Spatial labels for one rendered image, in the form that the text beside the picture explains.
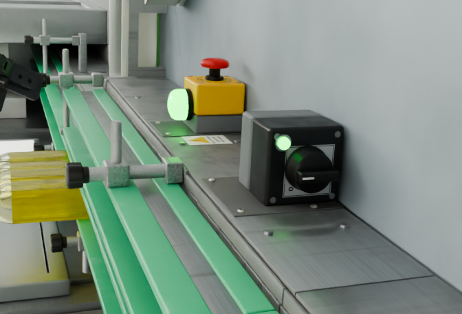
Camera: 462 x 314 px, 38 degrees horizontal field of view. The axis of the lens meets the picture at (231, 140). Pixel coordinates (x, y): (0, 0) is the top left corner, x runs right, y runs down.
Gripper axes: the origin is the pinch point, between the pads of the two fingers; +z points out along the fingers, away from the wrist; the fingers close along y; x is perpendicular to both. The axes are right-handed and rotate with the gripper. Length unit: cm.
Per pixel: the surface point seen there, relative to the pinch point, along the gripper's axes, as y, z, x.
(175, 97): 3.4, 20.5, 7.2
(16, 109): -133, 56, 41
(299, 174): 33.1, 14.9, -8.2
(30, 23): -111, 43, 62
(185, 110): 4.1, 22.2, 5.8
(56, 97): -73, 40, 29
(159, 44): -33, 40, 33
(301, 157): 32.6, 15.3, -6.3
